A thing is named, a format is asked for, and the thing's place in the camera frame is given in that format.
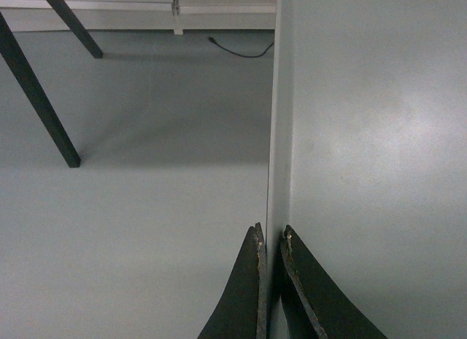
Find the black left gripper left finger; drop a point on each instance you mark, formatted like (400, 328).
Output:
(241, 311)

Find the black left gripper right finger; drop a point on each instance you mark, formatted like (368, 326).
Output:
(314, 305)

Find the grey rectangular tray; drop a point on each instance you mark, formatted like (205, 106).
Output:
(368, 156)

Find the black table leg near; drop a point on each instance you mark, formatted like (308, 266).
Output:
(27, 80)

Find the black table leg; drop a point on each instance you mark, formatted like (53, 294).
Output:
(76, 27)
(27, 80)

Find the black table leg far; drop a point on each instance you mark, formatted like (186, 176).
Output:
(76, 27)

